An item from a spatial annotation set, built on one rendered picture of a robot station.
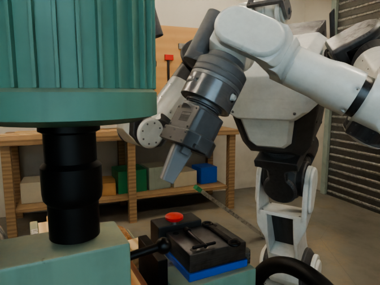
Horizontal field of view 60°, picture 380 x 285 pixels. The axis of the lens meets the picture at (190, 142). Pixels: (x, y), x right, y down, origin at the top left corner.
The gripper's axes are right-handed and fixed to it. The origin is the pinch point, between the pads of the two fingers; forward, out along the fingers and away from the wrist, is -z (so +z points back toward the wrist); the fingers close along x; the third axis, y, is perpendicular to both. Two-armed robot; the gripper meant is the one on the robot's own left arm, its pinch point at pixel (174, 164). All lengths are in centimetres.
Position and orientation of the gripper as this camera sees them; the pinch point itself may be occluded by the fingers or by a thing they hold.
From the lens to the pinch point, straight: 53.2
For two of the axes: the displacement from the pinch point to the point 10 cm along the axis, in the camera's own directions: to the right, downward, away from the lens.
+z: 4.5, -8.9, 0.9
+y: -7.7, -4.4, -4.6
